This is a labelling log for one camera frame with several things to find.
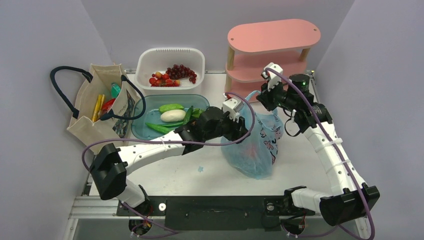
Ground blue transparent tray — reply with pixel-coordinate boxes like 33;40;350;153
131;94;210;140

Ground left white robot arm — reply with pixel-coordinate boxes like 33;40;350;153
89;107;249;215

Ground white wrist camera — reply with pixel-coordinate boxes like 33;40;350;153
261;62;284;92
221;98;244;122

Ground red cherries pile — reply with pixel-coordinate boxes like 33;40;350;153
148;72;181;87

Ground beige canvas tote bag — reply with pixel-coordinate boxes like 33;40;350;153
49;64;146;155

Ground green leafy vegetable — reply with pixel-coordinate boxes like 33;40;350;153
191;108;205;119

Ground teal packet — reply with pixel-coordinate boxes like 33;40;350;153
110;82;121;99

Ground long green okra pod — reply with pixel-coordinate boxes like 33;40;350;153
145;122;177;135

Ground dark green cucumber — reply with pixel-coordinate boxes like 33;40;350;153
182;106;194;125

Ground pink three-tier shelf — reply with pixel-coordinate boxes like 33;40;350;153
224;19;321;97

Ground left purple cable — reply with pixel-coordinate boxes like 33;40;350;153
81;92;257;239

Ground green bumpy cucumber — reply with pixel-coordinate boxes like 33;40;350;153
158;103;185;114

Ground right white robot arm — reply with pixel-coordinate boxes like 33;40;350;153
256;72;381;226

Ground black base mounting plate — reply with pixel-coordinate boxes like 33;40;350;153
115;195;319;233

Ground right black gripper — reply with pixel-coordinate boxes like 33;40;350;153
257;77;297;112

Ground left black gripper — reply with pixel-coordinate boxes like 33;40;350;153
204;109;249;143

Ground yellow snack packet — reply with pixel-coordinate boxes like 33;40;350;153
91;94;105;123

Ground red snack packet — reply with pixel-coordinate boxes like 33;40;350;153
98;98;116;117

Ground red grape bunch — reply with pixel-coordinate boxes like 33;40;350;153
165;64;198;84

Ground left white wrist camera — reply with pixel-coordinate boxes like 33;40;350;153
221;98;244;122

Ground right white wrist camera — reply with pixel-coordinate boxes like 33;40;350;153
261;62;284;92

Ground white plastic basket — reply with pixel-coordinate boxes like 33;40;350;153
133;47;206;95

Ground blue plastic grocery bag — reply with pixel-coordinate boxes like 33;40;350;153
221;105;284;179

